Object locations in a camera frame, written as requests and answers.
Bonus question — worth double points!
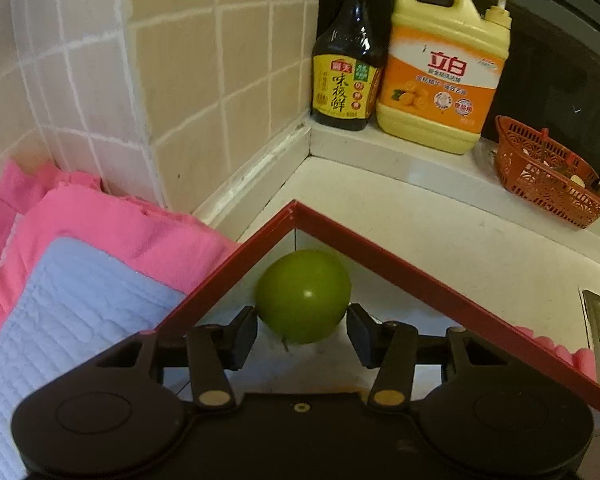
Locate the red cardboard box tray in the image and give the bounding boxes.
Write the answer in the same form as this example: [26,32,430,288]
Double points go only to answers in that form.
[157,200,600,412]

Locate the light blue quilted mat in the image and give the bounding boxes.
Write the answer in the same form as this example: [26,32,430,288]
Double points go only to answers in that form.
[0,237,184,479]

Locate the pink towel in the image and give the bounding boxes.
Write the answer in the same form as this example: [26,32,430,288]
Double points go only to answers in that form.
[0,160,238,330]

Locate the red plastic basket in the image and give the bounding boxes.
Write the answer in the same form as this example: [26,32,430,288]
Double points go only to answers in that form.
[494,115,600,229]

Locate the dark soy sauce bottle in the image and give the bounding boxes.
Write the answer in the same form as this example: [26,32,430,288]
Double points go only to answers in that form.
[312,0,386,131]

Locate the yellow detergent jug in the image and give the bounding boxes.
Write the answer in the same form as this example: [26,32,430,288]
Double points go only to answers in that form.
[376,0,512,155]

